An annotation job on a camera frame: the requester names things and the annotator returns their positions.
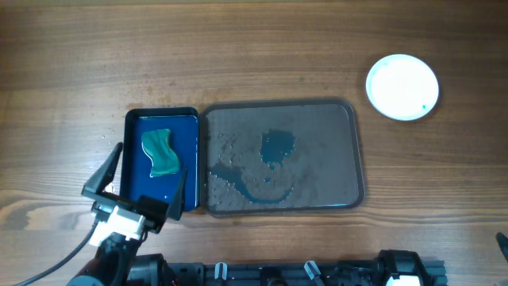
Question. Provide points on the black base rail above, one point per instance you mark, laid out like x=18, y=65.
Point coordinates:
x=332, y=274

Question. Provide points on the black water basin tray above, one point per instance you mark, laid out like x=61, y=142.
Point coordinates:
x=183, y=140

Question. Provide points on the green yellow sponge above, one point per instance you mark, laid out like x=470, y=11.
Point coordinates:
x=156, y=146

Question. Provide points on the white plate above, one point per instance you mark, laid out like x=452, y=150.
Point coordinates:
x=402, y=87

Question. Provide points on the brown serving tray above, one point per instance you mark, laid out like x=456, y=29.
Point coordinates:
x=278, y=157

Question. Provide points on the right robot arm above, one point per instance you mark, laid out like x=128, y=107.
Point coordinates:
x=400, y=268

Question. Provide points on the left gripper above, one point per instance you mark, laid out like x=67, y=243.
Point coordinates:
x=155, y=209

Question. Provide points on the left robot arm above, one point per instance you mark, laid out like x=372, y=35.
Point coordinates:
x=116, y=263

